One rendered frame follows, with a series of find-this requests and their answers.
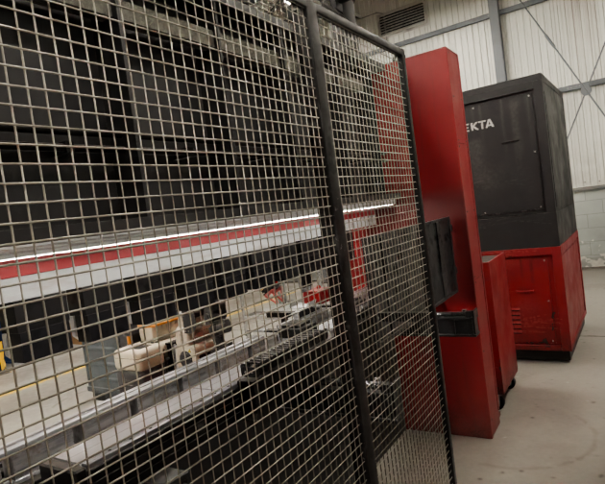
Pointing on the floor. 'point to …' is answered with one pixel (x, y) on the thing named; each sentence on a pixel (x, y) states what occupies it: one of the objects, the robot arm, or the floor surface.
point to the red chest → (500, 322)
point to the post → (339, 236)
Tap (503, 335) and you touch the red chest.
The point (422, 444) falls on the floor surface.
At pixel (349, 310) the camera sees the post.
